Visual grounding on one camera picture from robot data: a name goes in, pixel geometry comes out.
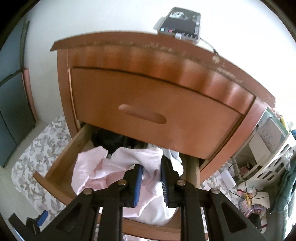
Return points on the black clothing in drawer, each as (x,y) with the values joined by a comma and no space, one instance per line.
(112,141)

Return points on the wooden drawer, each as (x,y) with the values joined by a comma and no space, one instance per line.
(69,162)
(151,111)

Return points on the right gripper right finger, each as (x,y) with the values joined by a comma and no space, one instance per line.
(205,215)

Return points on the wooden nightstand cabinet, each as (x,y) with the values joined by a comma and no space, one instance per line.
(173,61)

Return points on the dark teal wardrobe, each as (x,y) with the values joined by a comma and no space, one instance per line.
(17,118)

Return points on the white lace cloth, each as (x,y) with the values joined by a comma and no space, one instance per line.
(173,156)

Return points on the pale pink cloth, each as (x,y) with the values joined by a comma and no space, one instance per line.
(97,169)

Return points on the white bedside shelf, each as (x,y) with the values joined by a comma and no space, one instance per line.
(271,130)

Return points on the device on nightstand top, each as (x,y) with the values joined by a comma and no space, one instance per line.
(182,24)

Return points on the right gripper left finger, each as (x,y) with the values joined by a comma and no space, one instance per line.
(78,220)

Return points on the grey floral bed sheet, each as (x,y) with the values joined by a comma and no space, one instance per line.
(39,156)

